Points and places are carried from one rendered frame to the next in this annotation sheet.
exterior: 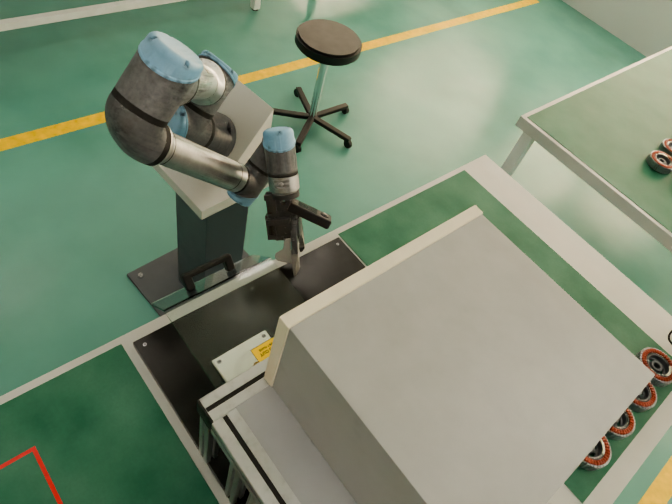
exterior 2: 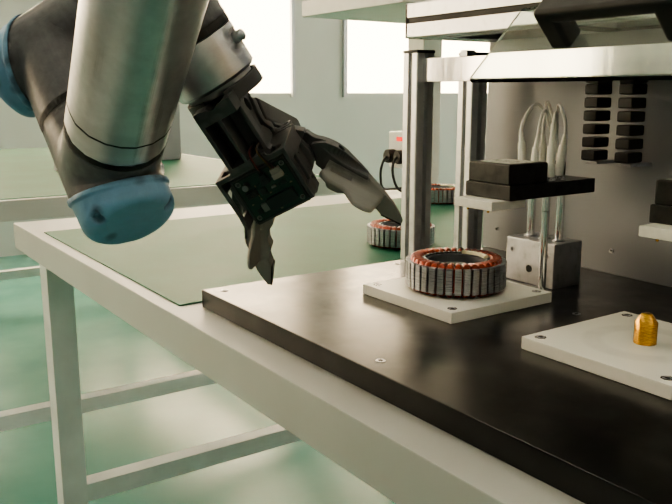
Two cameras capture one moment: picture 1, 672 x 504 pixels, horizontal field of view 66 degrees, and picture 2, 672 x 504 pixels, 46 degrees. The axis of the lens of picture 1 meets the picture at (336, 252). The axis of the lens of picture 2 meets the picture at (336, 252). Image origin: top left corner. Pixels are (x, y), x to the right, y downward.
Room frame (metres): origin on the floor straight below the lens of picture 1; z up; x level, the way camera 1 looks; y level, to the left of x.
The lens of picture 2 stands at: (0.56, 0.80, 1.00)
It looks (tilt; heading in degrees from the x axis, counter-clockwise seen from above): 11 degrees down; 290
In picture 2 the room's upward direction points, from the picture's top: straight up
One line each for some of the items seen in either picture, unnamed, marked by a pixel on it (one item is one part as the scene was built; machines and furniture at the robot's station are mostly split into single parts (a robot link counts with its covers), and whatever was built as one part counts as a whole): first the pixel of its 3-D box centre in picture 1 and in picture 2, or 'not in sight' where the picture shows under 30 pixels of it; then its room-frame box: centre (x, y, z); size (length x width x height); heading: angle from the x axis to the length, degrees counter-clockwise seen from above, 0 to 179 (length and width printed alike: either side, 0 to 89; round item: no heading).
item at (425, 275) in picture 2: not in sight; (455, 271); (0.73, -0.06, 0.80); 0.11 x 0.11 x 0.04
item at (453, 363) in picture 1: (451, 375); not in sight; (0.43, -0.24, 1.22); 0.44 x 0.39 x 0.20; 145
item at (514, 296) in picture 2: not in sight; (455, 292); (0.73, -0.06, 0.78); 0.15 x 0.15 x 0.01; 55
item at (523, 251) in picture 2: not in sight; (542, 259); (0.65, -0.17, 0.80); 0.07 x 0.05 x 0.06; 145
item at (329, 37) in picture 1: (322, 83); not in sight; (2.45, 0.37, 0.28); 0.54 x 0.49 x 0.56; 55
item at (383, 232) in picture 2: not in sight; (400, 233); (0.90, -0.45, 0.77); 0.11 x 0.11 x 0.04
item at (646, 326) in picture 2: not in sight; (646, 328); (0.53, 0.08, 0.80); 0.02 x 0.02 x 0.03
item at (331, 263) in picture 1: (299, 352); (547, 330); (0.62, 0.00, 0.76); 0.64 x 0.47 x 0.02; 145
